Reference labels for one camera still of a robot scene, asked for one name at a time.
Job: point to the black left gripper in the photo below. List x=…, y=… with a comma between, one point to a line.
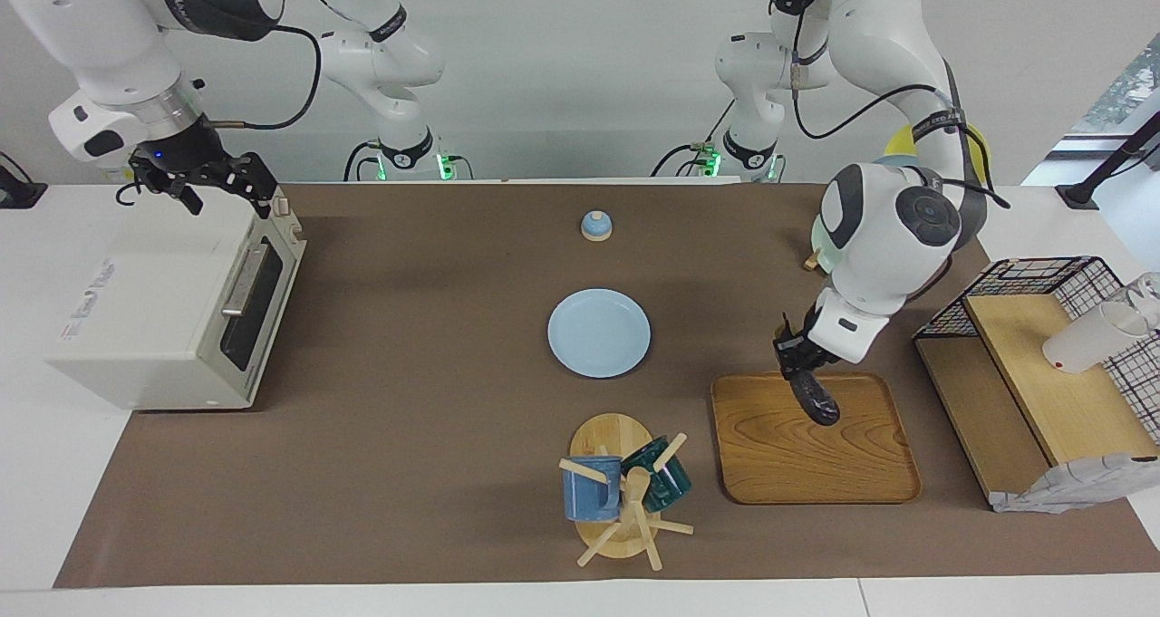
x=802, y=345

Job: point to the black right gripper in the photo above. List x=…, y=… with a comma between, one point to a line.
x=186, y=155

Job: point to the dark purple eggplant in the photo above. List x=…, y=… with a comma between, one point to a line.
x=817, y=401

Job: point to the oven glass door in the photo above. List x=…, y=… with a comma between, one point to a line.
x=258, y=309

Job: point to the light blue round plate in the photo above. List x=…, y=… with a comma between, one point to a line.
x=599, y=333

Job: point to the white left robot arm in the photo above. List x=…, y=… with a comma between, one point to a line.
x=884, y=227

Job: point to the cream toaster oven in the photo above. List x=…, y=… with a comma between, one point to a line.
x=154, y=327

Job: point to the wooden serving tray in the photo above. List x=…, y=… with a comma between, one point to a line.
x=816, y=454

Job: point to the wooden dish rack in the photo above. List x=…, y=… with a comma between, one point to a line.
x=813, y=261

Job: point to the pale green plate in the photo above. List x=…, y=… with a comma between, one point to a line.
x=820, y=236

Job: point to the dark green mug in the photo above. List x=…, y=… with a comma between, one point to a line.
x=669, y=486

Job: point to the wooden mug tree stand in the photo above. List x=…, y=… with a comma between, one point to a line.
x=621, y=531

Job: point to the blue mug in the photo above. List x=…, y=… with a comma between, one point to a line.
x=589, y=495

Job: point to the white cup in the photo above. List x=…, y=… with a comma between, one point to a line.
x=1083, y=343

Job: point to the yellow plate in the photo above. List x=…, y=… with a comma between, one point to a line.
x=977, y=146

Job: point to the grey white patterned cloth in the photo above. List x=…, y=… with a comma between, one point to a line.
x=1069, y=486

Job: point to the clear glass cup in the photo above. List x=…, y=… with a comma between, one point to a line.
x=1146, y=295

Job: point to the brown table mat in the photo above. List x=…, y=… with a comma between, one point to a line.
x=435, y=472

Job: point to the black clamp mount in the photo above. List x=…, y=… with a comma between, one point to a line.
x=18, y=191

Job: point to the black camera stand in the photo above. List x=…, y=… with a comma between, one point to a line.
x=1110, y=159

